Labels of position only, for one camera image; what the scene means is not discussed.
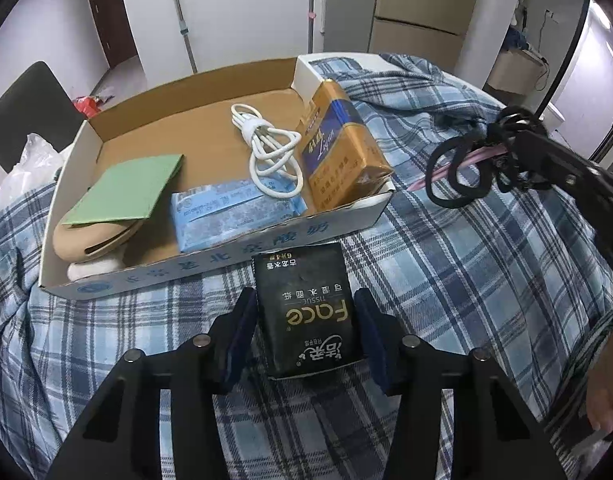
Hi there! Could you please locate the black face tissue pack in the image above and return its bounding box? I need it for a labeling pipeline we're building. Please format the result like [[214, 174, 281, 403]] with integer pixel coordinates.
[[253, 243, 364, 380]]

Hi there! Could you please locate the red plastic bag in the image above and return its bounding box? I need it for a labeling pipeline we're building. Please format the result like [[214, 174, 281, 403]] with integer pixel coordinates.
[[72, 96, 104, 118]]

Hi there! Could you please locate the green square cloth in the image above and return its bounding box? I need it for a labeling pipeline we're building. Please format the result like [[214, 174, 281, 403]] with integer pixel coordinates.
[[61, 154, 183, 226]]

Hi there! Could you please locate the white usb cable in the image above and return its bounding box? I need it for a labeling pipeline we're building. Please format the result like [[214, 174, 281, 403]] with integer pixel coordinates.
[[229, 103, 306, 201]]

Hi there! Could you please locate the black hair ties bundle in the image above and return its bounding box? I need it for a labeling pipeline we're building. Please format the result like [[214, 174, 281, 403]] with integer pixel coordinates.
[[423, 105, 543, 208]]

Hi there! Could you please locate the beige cabinet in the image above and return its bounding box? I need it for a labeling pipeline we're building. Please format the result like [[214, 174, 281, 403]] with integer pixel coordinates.
[[486, 49, 547, 96]]

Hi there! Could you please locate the gold three-door refrigerator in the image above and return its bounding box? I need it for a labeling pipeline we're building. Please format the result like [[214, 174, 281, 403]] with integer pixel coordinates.
[[322, 0, 487, 74]]

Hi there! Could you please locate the blue wet wipes pack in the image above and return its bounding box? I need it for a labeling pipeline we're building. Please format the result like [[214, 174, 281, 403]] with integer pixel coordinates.
[[171, 179, 307, 252]]

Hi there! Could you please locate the shallow cardboard box tray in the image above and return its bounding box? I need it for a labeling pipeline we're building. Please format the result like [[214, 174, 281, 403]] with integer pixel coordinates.
[[38, 54, 394, 300]]

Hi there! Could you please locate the blue plaid shirt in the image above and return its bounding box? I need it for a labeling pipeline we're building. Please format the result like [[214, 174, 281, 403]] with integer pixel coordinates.
[[0, 54, 613, 479]]

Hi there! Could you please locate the black chair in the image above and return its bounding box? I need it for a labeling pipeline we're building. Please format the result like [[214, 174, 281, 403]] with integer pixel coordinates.
[[0, 61, 85, 172]]

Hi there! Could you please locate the gold blue carton box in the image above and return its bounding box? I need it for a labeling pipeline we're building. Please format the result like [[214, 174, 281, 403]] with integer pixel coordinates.
[[298, 79, 393, 211]]

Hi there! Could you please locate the clear plastic bag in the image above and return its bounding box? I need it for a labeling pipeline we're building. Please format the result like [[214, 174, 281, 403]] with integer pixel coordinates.
[[0, 133, 66, 212]]

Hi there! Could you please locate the dark brown door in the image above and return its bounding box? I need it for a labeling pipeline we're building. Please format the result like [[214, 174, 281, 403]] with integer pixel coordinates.
[[88, 0, 137, 68]]

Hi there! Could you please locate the person's right hand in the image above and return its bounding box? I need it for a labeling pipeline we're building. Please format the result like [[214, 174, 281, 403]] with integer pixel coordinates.
[[586, 353, 613, 434]]

